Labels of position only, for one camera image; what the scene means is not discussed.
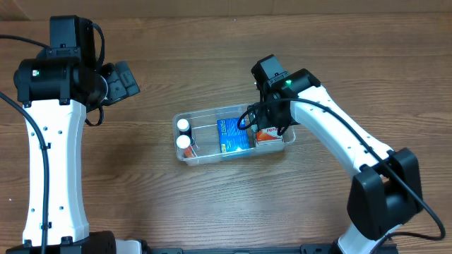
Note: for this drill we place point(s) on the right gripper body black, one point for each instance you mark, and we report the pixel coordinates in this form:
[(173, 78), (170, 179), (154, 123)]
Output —
[(261, 120)]

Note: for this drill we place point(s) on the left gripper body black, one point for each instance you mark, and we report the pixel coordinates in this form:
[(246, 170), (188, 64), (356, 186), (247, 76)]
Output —
[(120, 85)]

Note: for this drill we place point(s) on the red caplet box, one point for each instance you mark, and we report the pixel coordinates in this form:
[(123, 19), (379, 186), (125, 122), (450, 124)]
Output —
[(268, 136)]

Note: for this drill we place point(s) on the blue lozenge box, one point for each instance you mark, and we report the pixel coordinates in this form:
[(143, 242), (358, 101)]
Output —
[(232, 135)]

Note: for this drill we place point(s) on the black bottle white cap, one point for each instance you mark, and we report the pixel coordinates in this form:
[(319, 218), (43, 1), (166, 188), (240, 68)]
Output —
[(184, 127)]

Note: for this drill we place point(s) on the orange bottle white cap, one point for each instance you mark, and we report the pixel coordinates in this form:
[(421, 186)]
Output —
[(183, 142)]

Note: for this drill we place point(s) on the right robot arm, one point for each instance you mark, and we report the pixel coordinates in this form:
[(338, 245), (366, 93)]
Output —
[(383, 180)]

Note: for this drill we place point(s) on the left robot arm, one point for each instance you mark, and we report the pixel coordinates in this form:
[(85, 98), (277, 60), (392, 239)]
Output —
[(56, 90)]

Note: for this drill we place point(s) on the clear plastic container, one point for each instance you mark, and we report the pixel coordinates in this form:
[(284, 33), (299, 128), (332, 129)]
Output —
[(205, 136)]

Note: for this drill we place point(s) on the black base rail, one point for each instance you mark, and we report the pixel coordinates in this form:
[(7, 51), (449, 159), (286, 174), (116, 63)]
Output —
[(247, 249)]

